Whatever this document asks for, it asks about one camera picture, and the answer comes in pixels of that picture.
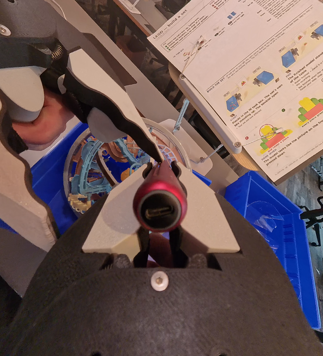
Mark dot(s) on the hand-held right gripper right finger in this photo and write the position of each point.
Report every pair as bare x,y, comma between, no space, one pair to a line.
208,222

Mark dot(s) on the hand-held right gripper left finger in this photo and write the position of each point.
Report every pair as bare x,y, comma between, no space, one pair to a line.
108,222

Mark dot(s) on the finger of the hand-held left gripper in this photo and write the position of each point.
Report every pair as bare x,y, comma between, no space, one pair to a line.
106,80
3,180

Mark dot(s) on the blue plastic bin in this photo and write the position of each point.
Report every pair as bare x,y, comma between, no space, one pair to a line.
50,178
295,264

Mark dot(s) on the clear ball maze puzzle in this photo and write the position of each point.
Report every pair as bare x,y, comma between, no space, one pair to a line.
100,167

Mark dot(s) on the red electric screwdriver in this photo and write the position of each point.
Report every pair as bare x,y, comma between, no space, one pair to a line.
161,183

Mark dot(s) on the person's right hand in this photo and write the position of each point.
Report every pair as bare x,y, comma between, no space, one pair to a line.
161,250

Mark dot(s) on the person's left hand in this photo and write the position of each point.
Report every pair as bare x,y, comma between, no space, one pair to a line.
47,122

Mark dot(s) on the black square pad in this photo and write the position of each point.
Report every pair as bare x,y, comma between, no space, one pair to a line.
122,73

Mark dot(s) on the clear plastic dome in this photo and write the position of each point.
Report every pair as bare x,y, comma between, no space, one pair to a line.
264,214

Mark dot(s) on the white document stand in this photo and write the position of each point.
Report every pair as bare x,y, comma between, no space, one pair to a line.
206,116

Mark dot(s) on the instruction sheet board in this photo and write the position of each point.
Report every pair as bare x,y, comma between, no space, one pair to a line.
247,55

